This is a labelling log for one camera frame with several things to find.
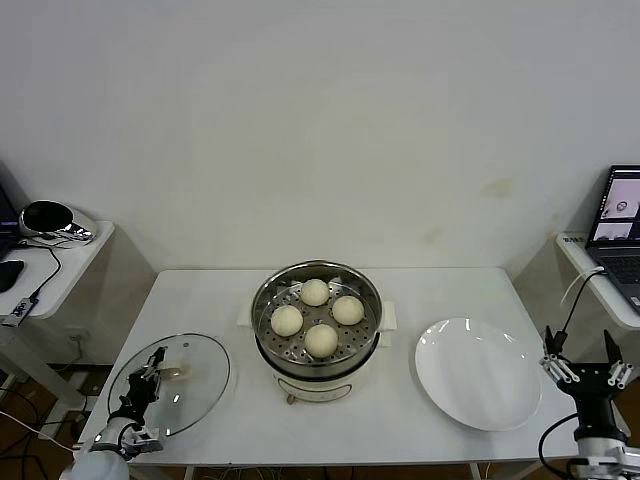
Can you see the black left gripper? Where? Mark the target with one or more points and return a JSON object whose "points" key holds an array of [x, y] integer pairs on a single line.
{"points": [[139, 395]]}

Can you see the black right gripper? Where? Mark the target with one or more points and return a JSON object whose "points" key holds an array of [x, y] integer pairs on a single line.
{"points": [[592, 385]]}

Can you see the white steamed baozi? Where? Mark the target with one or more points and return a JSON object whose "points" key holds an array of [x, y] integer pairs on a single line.
{"points": [[321, 340], [315, 292], [287, 320], [348, 310]]}

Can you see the stainless steel steamer basket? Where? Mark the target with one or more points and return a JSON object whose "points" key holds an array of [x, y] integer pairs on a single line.
{"points": [[320, 314]]}

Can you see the white work table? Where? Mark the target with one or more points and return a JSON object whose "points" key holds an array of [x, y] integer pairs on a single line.
{"points": [[200, 300]]}

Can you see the grey laptop with open keyboard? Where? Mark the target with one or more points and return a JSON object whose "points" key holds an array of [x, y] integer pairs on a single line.
{"points": [[620, 265]]}

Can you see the white round plate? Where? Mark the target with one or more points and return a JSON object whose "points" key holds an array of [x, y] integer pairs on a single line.
{"points": [[475, 375]]}

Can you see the white label sticker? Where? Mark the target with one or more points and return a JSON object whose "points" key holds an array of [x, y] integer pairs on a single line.
{"points": [[575, 239]]}

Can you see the white side table with mouse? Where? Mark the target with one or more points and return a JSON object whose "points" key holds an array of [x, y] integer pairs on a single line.
{"points": [[75, 265]]}

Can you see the grey usb hub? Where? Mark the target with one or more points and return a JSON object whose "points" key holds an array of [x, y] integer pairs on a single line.
{"points": [[19, 311]]}

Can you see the white electric cooking pot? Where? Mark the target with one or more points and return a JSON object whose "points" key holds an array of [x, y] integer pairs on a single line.
{"points": [[320, 387]]}

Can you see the chrome and black headset device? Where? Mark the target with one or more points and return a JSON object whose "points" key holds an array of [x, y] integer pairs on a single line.
{"points": [[74, 222]]}

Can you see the black computer mouse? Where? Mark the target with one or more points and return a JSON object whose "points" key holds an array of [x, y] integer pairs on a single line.
{"points": [[10, 275]]}

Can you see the black laptop beside mouse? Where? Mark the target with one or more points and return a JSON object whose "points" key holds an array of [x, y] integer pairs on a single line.
{"points": [[5, 210]]}

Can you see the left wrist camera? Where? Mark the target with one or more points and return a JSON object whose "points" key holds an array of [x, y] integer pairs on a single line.
{"points": [[146, 442]]}

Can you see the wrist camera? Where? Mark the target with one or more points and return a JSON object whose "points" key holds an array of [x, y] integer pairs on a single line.
{"points": [[597, 466], [146, 442]]}

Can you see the white wall outlet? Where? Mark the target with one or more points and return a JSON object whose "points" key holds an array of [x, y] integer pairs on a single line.
{"points": [[76, 333]]}

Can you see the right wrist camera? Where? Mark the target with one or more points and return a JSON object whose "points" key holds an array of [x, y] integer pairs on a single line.
{"points": [[597, 466]]}

